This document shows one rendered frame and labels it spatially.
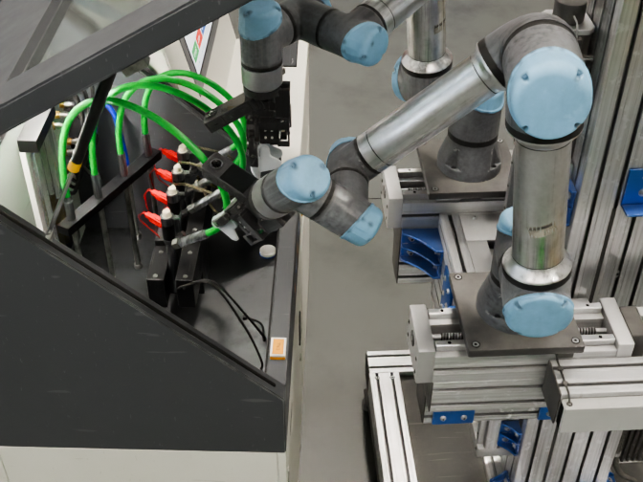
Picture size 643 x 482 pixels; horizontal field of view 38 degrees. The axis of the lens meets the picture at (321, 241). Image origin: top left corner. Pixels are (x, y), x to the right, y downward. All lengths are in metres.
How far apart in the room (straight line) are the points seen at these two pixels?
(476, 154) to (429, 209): 0.18
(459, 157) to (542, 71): 0.85
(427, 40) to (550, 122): 0.77
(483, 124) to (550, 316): 0.64
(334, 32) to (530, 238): 0.49
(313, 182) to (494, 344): 0.53
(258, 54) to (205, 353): 0.54
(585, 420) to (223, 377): 0.69
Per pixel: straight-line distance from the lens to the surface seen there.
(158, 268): 2.04
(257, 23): 1.64
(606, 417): 1.89
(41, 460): 2.03
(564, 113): 1.38
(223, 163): 1.65
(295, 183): 1.46
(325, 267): 3.51
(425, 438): 2.70
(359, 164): 1.60
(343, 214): 1.51
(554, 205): 1.50
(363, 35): 1.63
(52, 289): 1.67
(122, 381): 1.80
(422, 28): 2.09
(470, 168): 2.18
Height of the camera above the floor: 2.31
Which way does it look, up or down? 39 degrees down
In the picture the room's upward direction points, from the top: 1 degrees clockwise
